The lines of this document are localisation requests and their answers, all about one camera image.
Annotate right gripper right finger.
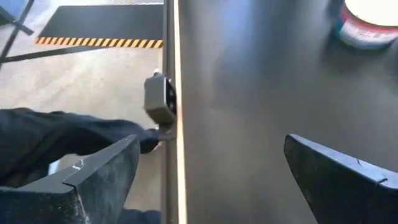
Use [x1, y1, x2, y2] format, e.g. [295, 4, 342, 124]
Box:
[283, 133, 398, 224]

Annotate black table mat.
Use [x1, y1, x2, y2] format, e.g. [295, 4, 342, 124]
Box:
[178, 0, 398, 224]

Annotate gold lid can white label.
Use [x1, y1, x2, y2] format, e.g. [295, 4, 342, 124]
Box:
[334, 0, 398, 50]

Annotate black metal floor stand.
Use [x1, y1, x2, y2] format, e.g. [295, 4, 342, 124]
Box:
[0, 0, 105, 68]

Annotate person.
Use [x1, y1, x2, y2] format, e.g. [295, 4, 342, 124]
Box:
[0, 107, 162, 224]

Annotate black hazard-striped floor mat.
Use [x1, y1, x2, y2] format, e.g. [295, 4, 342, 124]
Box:
[34, 4, 165, 49]

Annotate black aluminium table frame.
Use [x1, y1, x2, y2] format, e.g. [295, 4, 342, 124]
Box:
[160, 0, 178, 224]

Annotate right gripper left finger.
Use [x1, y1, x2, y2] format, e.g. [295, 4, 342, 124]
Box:
[0, 134, 141, 224]

